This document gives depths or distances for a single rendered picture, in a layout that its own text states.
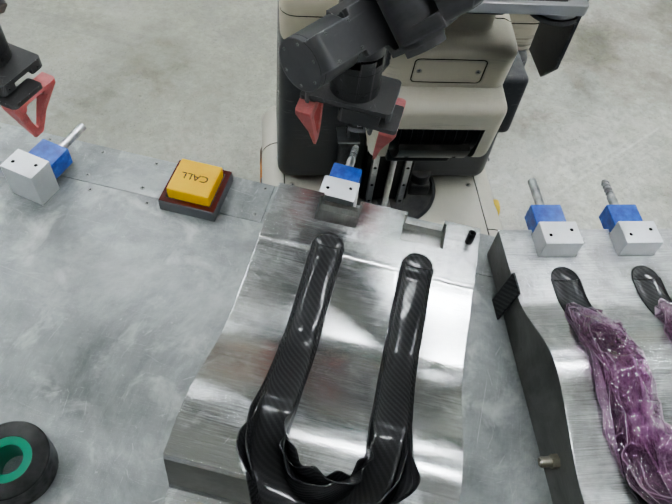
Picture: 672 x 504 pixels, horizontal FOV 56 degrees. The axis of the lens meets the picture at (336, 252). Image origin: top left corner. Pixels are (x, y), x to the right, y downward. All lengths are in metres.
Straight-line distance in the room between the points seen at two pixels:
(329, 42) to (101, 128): 1.67
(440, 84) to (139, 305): 0.62
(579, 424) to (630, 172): 1.74
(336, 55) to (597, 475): 0.49
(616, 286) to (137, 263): 0.61
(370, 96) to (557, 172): 1.58
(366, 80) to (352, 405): 0.34
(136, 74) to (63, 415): 1.78
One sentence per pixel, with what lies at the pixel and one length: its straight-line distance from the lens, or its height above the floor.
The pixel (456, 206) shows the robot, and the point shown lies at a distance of 1.65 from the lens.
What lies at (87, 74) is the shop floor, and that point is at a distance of 2.45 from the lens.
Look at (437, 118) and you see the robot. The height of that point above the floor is 0.78.
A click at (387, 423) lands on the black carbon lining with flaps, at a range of 0.62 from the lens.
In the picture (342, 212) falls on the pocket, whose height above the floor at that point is 0.87.
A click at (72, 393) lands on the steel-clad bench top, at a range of 0.78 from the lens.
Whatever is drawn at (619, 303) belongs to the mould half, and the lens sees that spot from 0.85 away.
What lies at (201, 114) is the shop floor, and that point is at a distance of 2.23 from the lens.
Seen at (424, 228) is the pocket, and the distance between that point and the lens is 0.81.
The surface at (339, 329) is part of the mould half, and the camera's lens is 0.70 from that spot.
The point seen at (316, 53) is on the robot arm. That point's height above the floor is 1.12.
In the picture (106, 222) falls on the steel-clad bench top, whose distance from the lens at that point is 0.91.
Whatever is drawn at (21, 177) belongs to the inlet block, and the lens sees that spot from 0.92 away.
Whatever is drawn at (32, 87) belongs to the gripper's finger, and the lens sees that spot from 0.81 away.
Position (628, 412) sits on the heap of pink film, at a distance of 0.72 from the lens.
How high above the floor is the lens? 1.49
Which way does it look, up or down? 54 degrees down
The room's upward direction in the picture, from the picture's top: 8 degrees clockwise
